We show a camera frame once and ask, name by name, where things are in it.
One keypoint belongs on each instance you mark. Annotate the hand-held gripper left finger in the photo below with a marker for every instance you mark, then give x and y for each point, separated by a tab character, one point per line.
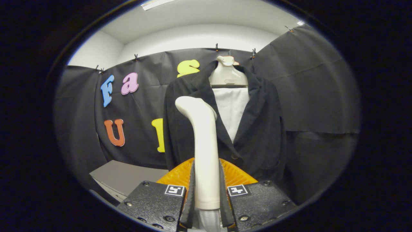
190	212

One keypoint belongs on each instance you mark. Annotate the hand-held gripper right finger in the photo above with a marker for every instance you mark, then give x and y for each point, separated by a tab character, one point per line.
226	212

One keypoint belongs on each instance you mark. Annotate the black blazer jacket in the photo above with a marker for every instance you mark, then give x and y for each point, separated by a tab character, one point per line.
264	129

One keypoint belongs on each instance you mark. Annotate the white garment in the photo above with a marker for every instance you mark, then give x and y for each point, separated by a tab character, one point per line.
231	109

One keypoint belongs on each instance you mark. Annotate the grey drawer cabinet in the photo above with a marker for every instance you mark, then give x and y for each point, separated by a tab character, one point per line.
128	175

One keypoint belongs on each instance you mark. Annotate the cream mannequin torso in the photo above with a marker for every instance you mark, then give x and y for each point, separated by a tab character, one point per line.
227	75

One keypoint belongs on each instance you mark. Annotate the black backdrop cloth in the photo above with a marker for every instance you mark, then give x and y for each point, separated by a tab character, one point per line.
315	96

